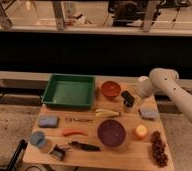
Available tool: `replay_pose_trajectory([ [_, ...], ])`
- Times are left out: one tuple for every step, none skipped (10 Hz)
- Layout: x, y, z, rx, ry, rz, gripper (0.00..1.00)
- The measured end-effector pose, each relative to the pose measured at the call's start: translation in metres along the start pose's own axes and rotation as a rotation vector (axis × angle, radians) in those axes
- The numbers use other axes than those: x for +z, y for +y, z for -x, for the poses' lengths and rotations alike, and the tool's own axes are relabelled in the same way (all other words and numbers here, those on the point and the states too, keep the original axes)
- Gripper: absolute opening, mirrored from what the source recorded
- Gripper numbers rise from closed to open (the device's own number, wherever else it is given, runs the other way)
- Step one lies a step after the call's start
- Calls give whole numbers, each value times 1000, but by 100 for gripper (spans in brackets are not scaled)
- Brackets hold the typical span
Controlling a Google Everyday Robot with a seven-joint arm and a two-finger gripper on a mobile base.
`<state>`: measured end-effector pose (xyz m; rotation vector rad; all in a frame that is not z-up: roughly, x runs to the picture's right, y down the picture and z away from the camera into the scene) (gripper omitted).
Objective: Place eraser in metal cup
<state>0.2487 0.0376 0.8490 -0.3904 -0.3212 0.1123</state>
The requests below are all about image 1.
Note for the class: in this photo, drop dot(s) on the grey blue eraser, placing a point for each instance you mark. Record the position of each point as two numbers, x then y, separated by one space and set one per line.
148 112

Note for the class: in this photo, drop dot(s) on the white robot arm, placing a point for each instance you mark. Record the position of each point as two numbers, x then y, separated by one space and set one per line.
165 80

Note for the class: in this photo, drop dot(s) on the black toy object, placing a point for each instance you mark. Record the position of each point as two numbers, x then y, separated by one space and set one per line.
128 99

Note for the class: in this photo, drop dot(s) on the black bar at table edge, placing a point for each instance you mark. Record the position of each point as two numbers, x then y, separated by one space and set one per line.
21 146

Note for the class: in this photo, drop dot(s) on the blue sponge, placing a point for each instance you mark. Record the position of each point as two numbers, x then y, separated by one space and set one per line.
48 121

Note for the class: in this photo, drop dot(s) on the wooden board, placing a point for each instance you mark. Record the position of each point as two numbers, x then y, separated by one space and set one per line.
133 154

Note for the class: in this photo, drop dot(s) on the orange carrot toy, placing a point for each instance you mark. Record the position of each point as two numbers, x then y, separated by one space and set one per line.
73 132

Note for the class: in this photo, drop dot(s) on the green plastic tray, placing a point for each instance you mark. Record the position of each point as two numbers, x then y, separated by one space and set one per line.
69 91

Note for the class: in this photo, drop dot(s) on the dark red grape bunch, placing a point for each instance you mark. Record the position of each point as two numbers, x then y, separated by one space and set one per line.
158 149

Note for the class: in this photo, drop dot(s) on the black machine in background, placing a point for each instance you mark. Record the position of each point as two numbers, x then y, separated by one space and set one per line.
127 12

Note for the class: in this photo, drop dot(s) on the blue metal cup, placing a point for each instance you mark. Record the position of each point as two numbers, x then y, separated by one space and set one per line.
37 139

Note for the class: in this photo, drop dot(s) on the orange ceramic bowl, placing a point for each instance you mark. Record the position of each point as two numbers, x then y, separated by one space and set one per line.
110 89

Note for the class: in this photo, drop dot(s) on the small metal binder clip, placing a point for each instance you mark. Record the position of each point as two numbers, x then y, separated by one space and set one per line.
59 152

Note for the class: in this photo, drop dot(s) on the orange yellow ball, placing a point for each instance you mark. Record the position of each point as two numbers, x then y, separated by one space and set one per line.
141 132

